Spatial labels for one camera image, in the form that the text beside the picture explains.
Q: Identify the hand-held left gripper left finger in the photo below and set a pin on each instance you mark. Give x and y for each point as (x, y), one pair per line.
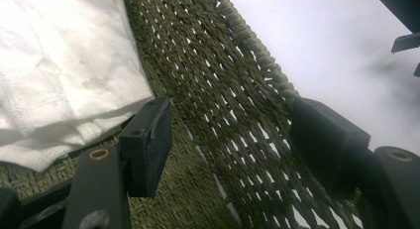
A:
(145, 149)

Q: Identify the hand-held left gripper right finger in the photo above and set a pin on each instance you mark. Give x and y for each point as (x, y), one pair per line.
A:
(327, 146)

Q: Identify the white baby romper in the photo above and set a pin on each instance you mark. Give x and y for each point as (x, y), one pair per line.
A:
(66, 73)

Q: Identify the green woven basket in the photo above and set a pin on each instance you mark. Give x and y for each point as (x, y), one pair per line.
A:
(214, 106)

